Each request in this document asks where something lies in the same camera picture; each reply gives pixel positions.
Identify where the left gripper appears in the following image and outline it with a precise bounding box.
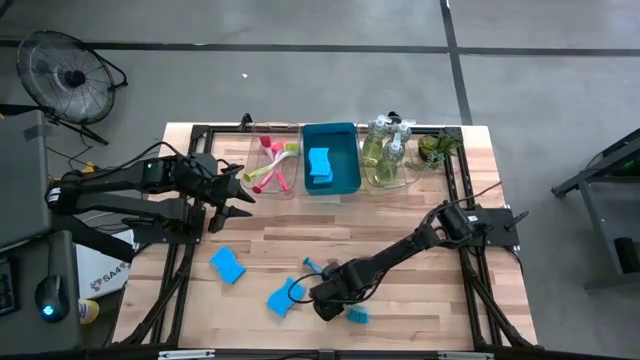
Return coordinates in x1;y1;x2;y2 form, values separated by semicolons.
197;158;257;234

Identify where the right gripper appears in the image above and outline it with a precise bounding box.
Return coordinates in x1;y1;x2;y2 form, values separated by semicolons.
310;262;367;322

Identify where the pink dish brush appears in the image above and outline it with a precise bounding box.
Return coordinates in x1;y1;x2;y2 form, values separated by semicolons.
258;134;291;193
251;141;287;195

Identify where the blue dish brush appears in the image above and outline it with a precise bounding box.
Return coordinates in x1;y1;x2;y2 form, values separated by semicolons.
302;256;372;325

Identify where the green dish brush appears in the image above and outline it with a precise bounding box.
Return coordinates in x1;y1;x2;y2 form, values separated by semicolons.
242;141;301;184

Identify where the green dish soap bottle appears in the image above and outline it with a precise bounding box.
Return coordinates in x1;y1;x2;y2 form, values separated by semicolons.
374;139;407;186
360;114;392;168
392;118;417;146

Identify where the clear plastic bin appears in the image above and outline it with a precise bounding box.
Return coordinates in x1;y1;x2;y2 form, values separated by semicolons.
355;122;422;194
243;119;303;200

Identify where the teal plastic bin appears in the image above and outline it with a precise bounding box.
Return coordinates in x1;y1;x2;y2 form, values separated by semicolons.
301;121;363;196

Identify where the black diagonal beam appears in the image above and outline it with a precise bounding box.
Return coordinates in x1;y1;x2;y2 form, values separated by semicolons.
49;219;137;265

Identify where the white cardboard box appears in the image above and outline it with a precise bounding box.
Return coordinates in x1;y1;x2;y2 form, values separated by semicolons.
74;228;137;300

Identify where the yellow round cap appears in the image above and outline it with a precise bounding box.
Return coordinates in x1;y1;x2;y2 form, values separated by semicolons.
78;297;101;326

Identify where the potted succulent plant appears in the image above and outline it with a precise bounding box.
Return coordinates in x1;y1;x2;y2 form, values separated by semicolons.
403;130;464;172

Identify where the black floor fan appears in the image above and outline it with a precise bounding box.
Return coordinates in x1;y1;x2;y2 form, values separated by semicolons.
14;28;130;147

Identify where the black computer mouse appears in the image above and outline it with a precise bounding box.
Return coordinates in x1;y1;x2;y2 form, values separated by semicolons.
34;274;71;324

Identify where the grey monitor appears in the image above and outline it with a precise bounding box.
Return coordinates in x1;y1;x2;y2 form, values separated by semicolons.
0;109;52;252

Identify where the black keyboard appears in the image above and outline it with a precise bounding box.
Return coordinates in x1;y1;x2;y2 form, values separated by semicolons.
0;257;20;319

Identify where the dark grey desk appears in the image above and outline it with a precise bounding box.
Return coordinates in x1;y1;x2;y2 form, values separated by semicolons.
0;230;84;354

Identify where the silver bracket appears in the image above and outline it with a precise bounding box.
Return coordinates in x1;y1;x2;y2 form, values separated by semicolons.
157;349;217;360
437;350;495;360

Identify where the black table frame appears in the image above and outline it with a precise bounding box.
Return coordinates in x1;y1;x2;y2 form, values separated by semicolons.
112;113;540;351

